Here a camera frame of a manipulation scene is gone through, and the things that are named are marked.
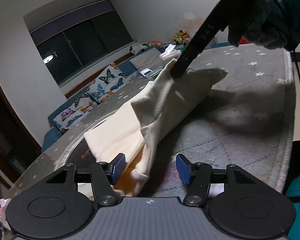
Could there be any cream knit garment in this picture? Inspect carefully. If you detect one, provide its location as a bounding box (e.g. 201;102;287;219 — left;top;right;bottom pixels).
83;59;228;197

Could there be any dark gloved hand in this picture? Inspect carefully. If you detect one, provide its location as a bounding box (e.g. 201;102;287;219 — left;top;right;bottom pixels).
228;0;300;51

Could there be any yellow toy pile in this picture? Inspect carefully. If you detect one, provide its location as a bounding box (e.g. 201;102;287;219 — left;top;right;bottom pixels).
173;30;190;44

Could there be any white tissue box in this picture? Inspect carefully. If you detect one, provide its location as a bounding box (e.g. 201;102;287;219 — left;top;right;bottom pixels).
159;44;181;61

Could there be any round induction cooktop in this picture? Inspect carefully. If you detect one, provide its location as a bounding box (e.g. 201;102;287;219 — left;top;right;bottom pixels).
54;117;107;170

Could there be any red box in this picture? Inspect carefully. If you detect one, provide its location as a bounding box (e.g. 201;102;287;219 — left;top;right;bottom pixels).
239;37;249;44

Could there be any grey plain cushion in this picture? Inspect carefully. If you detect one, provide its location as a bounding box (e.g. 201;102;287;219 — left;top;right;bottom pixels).
130;48;164;72

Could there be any colourful book stack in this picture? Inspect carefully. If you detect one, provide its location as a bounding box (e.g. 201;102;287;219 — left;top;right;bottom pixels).
149;66;164;80

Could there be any black white plush toy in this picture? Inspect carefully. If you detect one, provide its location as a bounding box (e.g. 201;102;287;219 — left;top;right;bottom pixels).
129;43;148;55

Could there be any blue sofa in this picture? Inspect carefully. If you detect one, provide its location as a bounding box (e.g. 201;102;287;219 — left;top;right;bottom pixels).
41;47;166;153

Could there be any left butterfly pillow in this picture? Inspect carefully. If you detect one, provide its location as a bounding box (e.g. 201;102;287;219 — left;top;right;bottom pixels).
52;93;97;134

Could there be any butterfly pillow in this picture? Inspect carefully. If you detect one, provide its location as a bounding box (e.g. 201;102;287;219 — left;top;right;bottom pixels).
52;93;97;134
87;62;128;103

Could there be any grey star-pattern tablecloth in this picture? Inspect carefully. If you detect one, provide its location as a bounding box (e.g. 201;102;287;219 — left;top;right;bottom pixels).
7;42;297;201

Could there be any right butterfly pillow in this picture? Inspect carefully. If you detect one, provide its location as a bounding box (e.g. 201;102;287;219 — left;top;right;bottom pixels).
87;62;128;103

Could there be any dark window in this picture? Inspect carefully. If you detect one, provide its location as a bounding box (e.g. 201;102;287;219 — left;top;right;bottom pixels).
30;0;133;85

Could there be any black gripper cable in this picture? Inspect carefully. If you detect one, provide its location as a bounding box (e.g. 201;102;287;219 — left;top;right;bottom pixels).
255;0;300;140

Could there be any dark wooden door frame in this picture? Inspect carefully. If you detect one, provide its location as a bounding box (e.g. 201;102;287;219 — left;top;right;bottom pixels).
0;87;41;183

